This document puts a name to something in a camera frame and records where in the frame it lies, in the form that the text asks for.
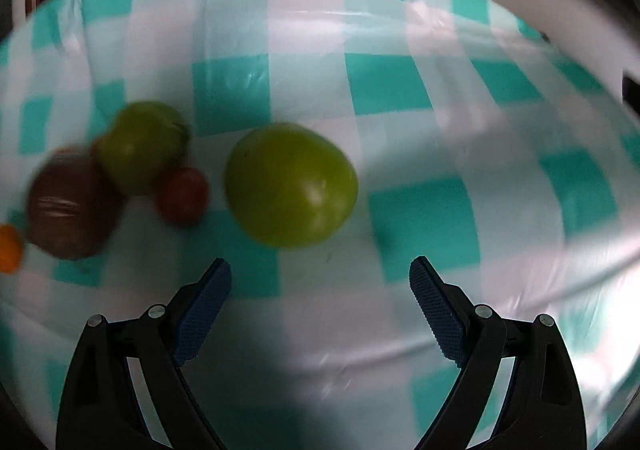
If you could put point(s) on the small red tomato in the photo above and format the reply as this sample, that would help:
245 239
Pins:
181 198

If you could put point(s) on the orange mandarin in pile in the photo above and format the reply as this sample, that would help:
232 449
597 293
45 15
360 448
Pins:
11 249

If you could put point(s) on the large green apple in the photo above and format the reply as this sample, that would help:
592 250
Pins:
287 186

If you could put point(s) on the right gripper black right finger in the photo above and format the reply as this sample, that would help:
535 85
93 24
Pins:
516 387

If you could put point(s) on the dark purple round fruit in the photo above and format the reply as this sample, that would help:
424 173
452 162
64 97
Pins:
73 206

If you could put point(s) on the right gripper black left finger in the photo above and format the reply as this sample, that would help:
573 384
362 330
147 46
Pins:
99 407

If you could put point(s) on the teal white checkered tablecloth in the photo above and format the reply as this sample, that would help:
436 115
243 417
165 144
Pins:
476 144

